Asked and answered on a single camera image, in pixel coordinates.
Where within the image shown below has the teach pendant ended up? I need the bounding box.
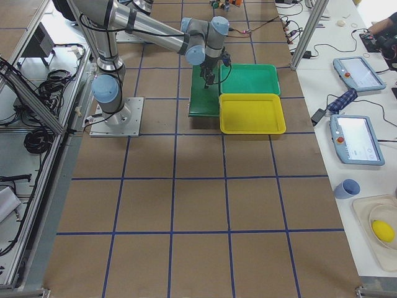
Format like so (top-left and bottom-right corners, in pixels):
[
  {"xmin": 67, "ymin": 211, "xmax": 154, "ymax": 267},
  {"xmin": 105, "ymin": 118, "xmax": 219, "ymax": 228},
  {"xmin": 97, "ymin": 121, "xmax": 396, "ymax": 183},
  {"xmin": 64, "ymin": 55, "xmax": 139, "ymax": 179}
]
[
  {"xmin": 329, "ymin": 114, "xmax": 385, "ymax": 166},
  {"xmin": 332, "ymin": 56, "xmax": 386, "ymax": 92}
]

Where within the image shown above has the green conveyor belt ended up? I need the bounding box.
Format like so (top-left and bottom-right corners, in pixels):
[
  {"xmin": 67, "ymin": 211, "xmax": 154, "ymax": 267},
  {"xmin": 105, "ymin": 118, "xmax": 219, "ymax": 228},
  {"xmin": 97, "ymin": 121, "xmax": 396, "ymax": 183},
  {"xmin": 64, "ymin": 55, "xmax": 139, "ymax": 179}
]
[{"xmin": 188, "ymin": 66, "xmax": 220, "ymax": 117}]

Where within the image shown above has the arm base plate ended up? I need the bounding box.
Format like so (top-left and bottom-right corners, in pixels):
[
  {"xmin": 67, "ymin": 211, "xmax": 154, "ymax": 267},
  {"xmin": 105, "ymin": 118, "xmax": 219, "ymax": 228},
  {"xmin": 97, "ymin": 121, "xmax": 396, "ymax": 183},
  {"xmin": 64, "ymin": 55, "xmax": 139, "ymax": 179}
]
[{"xmin": 89, "ymin": 97, "xmax": 144, "ymax": 137}]

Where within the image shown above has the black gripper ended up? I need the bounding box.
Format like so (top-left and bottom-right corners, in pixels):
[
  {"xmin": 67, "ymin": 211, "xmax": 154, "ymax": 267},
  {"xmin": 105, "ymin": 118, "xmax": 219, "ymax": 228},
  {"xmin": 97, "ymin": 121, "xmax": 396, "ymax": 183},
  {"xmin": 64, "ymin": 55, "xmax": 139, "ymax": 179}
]
[{"xmin": 200, "ymin": 53, "xmax": 231, "ymax": 89}]

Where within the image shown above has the blue plastic cup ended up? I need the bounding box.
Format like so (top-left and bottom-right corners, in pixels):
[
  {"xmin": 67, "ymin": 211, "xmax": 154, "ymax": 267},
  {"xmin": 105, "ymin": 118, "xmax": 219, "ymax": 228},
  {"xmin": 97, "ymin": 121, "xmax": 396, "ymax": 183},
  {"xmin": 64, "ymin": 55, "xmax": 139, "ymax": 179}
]
[{"xmin": 334, "ymin": 179, "xmax": 360, "ymax": 199}]

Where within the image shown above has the beige tray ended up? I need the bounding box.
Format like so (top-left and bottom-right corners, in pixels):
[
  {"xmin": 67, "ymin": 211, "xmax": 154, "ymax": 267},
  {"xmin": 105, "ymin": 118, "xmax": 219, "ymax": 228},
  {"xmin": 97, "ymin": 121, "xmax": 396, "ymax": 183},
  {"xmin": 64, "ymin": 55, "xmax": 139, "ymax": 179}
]
[{"xmin": 352, "ymin": 194, "xmax": 396, "ymax": 272}]

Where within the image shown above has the grey electronics box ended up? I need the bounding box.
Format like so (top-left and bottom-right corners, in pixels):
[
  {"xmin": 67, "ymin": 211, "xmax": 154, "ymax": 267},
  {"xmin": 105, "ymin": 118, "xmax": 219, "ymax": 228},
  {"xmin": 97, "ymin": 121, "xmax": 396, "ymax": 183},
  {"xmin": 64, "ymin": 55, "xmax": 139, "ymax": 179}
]
[{"xmin": 21, "ymin": 22, "xmax": 55, "ymax": 67}]

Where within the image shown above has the white bowl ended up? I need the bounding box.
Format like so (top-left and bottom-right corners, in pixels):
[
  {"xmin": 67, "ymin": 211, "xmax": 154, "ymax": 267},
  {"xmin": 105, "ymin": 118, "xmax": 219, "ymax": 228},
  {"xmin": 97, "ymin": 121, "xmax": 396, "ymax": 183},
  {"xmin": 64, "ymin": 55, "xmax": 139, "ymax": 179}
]
[{"xmin": 369, "ymin": 204, "xmax": 396, "ymax": 250}]

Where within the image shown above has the green plastic tray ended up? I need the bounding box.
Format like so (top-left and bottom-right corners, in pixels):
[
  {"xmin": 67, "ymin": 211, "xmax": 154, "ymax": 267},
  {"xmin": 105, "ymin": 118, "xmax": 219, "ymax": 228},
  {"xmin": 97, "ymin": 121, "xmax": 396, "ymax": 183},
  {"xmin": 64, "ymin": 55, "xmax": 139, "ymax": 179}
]
[{"xmin": 219, "ymin": 63, "xmax": 280, "ymax": 95}]

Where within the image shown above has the near teach pendant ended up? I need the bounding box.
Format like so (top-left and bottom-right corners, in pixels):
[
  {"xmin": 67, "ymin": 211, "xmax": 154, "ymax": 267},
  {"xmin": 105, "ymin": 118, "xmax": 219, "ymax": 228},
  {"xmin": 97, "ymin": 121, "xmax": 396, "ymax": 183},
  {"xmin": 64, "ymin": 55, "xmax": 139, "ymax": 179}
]
[{"xmin": 329, "ymin": 114, "xmax": 385, "ymax": 166}]

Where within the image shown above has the red black power cable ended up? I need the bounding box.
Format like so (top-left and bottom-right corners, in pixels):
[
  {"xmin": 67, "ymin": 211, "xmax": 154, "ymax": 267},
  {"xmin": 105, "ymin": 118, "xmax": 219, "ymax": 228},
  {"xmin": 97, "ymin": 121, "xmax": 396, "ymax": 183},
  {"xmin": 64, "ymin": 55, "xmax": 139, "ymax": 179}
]
[{"xmin": 228, "ymin": 17, "xmax": 280, "ymax": 38}]

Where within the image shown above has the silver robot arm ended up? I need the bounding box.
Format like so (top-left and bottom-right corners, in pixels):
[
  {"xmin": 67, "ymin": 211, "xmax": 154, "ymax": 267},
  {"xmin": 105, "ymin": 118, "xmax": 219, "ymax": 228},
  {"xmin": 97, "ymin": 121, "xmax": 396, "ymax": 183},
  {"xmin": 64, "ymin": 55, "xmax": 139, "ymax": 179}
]
[{"xmin": 53, "ymin": 1, "xmax": 230, "ymax": 134}]

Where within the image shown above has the far teach pendant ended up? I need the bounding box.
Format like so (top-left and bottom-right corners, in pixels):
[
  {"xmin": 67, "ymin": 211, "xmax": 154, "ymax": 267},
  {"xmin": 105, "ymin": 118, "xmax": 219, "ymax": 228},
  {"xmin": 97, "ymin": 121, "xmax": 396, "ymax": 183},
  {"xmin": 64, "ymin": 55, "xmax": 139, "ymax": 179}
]
[{"xmin": 332, "ymin": 56, "xmax": 386, "ymax": 92}]

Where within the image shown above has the yellow plastic tray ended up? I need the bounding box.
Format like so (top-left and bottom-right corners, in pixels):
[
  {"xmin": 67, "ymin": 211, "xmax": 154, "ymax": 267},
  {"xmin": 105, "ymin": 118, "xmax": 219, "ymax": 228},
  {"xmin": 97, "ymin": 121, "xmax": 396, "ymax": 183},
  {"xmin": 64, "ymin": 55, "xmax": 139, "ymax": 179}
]
[{"xmin": 219, "ymin": 93, "xmax": 287, "ymax": 135}]

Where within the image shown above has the aluminium frame post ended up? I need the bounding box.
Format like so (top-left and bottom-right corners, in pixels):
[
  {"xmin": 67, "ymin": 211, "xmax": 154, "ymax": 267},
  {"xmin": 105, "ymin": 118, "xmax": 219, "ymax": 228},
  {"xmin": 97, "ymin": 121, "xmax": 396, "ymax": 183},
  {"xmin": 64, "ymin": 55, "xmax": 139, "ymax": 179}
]
[{"xmin": 290, "ymin": 0, "xmax": 329, "ymax": 70}]

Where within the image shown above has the blue checkered folded umbrella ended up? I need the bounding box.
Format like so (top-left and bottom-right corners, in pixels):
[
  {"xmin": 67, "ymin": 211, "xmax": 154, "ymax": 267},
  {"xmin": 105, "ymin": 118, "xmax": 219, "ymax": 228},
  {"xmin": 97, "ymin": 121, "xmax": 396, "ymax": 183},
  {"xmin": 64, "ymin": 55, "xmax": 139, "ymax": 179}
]
[{"xmin": 327, "ymin": 88, "xmax": 358, "ymax": 114}]

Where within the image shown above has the black power adapter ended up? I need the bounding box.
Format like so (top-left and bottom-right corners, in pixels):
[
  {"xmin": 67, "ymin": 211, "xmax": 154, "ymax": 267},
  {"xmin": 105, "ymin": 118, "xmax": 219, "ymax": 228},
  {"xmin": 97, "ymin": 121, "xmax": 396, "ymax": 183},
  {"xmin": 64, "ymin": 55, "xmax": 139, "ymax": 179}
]
[{"xmin": 311, "ymin": 109, "xmax": 326, "ymax": 127}]

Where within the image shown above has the yellow lemon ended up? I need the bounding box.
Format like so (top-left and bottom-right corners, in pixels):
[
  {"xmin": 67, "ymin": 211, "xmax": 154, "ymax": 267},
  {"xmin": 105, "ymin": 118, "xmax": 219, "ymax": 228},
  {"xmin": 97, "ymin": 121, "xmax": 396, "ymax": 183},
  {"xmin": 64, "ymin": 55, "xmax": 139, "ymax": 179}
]
[{"xmin": 372, "ymin": 220, "xmax": 395, "ymax": 243}]

